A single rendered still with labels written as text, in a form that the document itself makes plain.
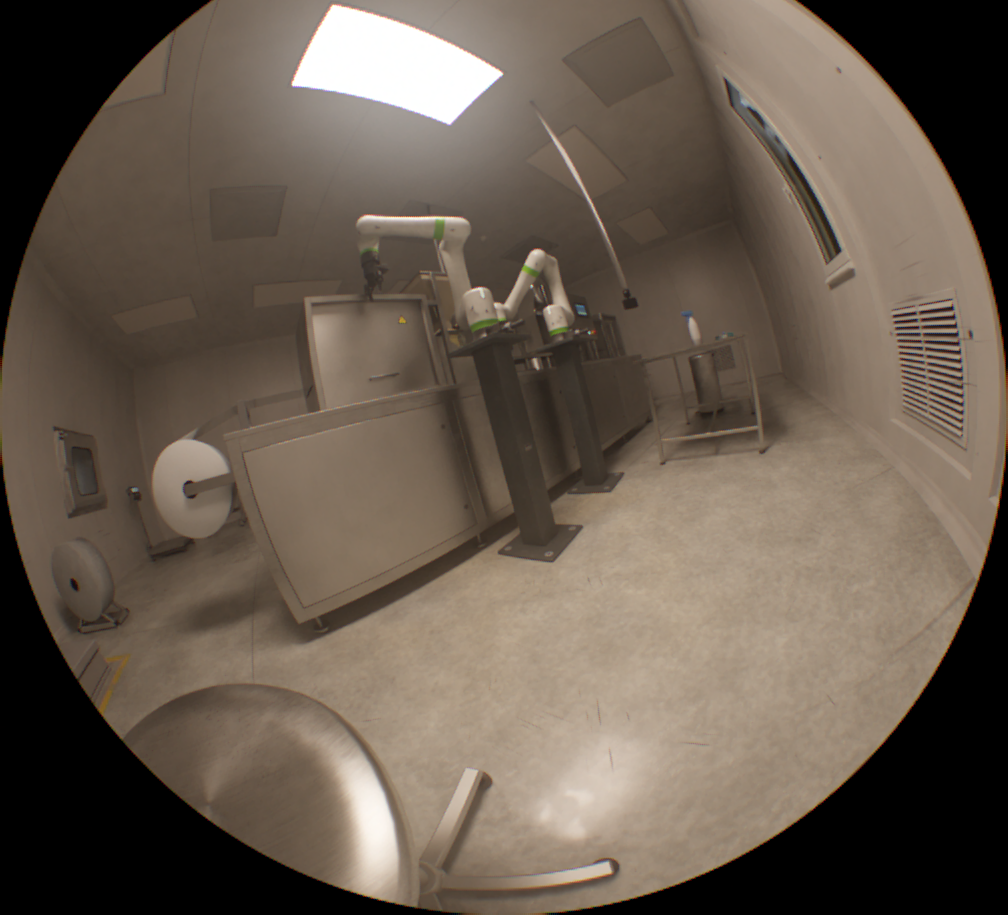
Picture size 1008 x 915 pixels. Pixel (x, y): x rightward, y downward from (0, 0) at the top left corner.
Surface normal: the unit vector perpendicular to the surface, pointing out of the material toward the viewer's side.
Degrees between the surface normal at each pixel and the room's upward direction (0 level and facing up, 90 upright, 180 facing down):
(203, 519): 90
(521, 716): 0
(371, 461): 90
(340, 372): 90
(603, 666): 0
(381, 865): 3
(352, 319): 90
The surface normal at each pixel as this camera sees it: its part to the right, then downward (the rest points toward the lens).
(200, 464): 0.69, -0.16
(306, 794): -0.28, -0.96
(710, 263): -0.69, 0.20
